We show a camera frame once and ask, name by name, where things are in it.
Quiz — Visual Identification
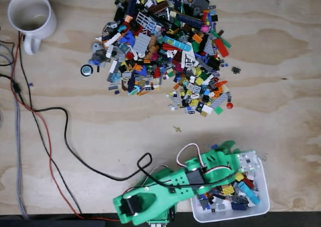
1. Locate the dark blue Lego brick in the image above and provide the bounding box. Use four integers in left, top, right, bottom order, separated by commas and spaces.
230, 202, 248, 211

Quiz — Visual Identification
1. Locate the light blue long Lego brick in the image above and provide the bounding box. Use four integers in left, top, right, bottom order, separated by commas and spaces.
237, 181, 261, 205

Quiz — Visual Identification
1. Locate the white plastic bin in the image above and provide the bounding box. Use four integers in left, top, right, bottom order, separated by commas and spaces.
190, 150, 271, 223

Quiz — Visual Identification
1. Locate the grey diagonal Lego plate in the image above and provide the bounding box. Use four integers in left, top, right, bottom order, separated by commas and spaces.
210, 92, 229, 109

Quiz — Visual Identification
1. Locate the red long Lego piece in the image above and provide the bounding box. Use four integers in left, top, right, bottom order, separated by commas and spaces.
214, 37, 230, 58

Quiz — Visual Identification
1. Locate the light blue long Lego piece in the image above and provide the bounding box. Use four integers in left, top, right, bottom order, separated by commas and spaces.
162, 35, 192, 53

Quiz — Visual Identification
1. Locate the dark blue long Lego plate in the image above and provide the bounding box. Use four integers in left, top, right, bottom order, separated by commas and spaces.
176, 13, 204, 29

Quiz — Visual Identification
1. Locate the translucent blue Lego spider web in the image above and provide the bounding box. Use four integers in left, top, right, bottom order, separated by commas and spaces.
107, 72, 121, 84

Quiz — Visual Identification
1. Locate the grey large Lego plate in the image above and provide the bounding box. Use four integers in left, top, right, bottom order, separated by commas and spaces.
132, 32, 152, 57

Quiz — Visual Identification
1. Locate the dark grey Lego wedge plate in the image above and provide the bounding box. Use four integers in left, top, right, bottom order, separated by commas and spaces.
192, 0, 210, 14

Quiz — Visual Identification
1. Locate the brown long Lego plate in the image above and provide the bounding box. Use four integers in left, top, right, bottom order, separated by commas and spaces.
147, 0, 169, 15

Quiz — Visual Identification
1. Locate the white long Lego brick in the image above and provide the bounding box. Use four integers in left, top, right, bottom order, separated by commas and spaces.
104, 32, 122, 48

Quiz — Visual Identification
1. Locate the black Lego tire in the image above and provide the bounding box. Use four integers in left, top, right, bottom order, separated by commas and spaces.
80, 64, 94, 76

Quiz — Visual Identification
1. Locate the grey round Lego dish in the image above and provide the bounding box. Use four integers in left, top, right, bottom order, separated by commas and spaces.
90, 41, 105, 54

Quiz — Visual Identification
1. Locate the dark blue long Lego beam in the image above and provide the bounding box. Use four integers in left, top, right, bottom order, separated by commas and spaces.
126, 0, 138, 17

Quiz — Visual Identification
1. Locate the white ceramic mug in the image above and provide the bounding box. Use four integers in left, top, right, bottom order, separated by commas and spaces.
7, 0, 57, 56

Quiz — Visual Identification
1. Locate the clear camera box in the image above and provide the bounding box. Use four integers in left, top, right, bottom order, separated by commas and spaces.
235, 150, 259, 174

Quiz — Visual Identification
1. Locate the white red servo cable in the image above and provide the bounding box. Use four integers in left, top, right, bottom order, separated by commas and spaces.
177, 143, 235, 174

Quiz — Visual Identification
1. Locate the dark blue Lego arch frame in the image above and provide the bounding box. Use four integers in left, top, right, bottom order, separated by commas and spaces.
127, 70, 137, 92

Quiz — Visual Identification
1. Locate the white Lego window frame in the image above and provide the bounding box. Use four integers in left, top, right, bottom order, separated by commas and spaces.
136, 11, 157, 34

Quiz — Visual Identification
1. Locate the thick black cable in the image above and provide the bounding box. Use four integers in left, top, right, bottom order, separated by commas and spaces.
10, 73, 176, 190

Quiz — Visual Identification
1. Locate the thin black cable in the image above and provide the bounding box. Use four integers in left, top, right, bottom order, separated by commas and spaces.
18, 32, 83, 215

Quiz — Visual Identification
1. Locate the grey braided cable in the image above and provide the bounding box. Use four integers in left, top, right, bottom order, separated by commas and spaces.
13, 96, 29, 220

